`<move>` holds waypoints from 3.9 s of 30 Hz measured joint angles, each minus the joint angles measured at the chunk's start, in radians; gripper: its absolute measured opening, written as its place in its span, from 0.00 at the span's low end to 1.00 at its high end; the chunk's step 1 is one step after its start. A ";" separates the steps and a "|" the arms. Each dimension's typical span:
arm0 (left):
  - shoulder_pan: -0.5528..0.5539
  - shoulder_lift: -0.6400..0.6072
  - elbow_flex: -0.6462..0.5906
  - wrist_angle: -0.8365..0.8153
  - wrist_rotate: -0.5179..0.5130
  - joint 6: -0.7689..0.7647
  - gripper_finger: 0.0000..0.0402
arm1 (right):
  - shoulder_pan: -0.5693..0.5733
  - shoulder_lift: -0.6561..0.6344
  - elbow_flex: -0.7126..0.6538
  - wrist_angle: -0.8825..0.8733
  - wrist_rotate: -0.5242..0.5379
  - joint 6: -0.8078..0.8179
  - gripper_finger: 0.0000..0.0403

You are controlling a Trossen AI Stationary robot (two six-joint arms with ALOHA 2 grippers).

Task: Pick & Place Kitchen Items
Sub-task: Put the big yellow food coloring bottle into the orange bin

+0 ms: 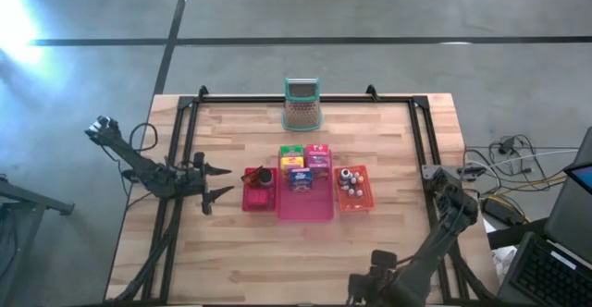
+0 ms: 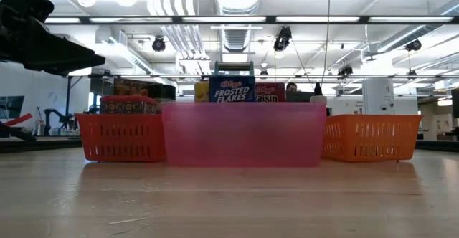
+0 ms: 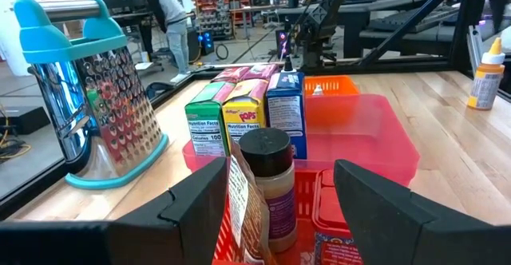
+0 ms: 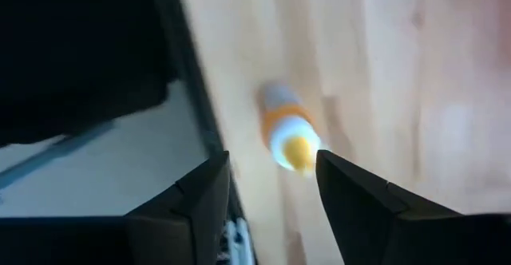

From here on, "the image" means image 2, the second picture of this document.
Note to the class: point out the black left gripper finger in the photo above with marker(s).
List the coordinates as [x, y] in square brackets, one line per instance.
[61, 57]

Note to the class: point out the black overhead light bar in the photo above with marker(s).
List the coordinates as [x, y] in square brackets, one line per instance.
[315, 19]

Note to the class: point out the sprinkles jar purple label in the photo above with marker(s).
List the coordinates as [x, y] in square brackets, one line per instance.
[163, 91]

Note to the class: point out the black background robot arm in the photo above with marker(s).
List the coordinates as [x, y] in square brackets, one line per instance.
[54, 114]

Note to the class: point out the blue metal post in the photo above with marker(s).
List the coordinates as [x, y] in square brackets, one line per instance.
[68, 98]

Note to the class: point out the red plastic basket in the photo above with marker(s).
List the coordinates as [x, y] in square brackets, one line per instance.
[122, 137]

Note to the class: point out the white background machine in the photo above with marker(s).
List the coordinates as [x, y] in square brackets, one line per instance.
[378, 94]

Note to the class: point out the dark wall screen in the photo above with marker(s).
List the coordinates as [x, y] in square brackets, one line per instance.
[11, 105]

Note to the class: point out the black metal table frame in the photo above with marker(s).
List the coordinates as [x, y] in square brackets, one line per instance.
[46, 144]

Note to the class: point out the blue cereal box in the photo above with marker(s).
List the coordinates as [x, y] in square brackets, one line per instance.
[232, 89]

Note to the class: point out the orange snack bag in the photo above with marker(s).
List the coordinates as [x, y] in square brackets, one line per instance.
[132, 86]

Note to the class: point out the orange plastic basket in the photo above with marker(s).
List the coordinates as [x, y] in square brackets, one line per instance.
[371, 137]

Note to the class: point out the black background cabinet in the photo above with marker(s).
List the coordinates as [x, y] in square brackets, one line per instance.
[301, 96]

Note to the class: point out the purple Raisin Bran cereal box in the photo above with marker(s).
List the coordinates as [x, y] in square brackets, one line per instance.
[270, 92]

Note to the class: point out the person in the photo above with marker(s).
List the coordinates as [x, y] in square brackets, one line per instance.
[291, 86]

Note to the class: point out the teal mesh basket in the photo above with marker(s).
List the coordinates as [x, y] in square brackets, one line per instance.
[234, 67]

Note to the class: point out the pink translucent plastic bin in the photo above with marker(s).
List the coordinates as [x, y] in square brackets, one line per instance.
[244, 134]

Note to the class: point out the black food colouring bottle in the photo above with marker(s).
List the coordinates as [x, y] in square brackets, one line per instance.
[318, 96]

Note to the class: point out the black hanging spotlight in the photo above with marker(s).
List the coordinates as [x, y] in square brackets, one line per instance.
[159, 44]
[414, 45]
[345, 70]
[283, 39]

